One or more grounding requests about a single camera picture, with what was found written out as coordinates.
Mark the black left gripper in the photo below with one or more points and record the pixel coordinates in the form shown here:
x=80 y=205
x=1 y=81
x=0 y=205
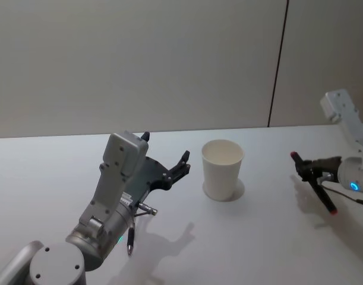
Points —
x=151 y=175

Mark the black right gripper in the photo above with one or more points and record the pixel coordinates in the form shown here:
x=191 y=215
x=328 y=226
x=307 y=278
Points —
x=328 y=165

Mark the black pen with red ends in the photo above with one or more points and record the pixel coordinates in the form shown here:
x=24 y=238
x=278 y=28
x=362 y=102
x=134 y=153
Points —
x=322 y=194

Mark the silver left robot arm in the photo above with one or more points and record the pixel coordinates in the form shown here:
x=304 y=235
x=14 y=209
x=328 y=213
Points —
x=110 y=190

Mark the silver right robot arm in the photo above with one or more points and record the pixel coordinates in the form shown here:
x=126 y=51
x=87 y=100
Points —
x=352 y=139

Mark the white paper cup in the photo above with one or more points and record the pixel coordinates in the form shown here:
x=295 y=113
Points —
x=221 y=172

